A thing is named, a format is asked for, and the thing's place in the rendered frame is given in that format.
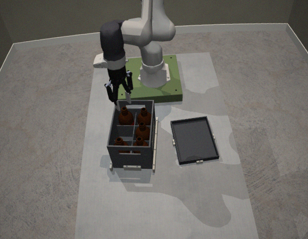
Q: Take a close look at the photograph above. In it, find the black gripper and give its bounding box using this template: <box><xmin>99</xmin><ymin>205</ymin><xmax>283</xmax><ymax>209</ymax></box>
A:
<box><xmin>104</xmin><ymin>66</ymin><xmax>133</xmax><ymax>111</ymax></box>

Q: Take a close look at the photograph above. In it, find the grey divided crate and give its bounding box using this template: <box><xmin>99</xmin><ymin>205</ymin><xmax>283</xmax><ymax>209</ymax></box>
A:
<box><xmin>107</xmin><ymin>102</ymin><xmax>155</xmax><ymax>169</ymax></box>

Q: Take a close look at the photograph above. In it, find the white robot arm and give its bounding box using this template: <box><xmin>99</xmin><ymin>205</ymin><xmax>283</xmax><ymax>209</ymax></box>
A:
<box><xmin>93</xmin><ymin>0</ymin><xmax>176</xmax><ymax>88</ymax></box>

